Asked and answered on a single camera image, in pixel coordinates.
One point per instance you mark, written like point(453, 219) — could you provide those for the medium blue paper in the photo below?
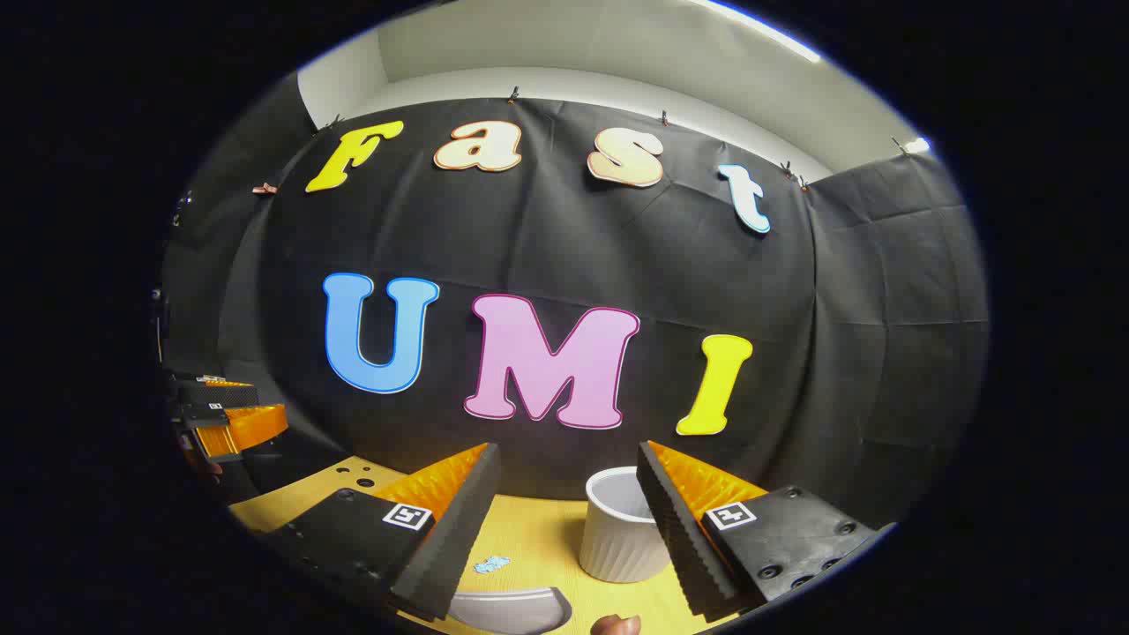
point(483, 566)

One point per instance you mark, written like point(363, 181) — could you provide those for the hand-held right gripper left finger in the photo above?
point(450, 538)

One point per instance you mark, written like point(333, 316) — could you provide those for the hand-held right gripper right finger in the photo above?
point(679, 538)

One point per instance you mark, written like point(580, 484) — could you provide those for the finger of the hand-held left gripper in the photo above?
point(225, 394)
point(212, 416)

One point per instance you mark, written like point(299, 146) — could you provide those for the white ribbed garbage bin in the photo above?
point(617, 538)

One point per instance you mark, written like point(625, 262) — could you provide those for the black backdrop cloth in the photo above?
point(547, 238)

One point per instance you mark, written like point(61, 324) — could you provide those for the yellow wooden desktop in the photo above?
point(538, 529)

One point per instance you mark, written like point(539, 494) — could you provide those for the grey plastic dustpan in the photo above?
point(512, 610)

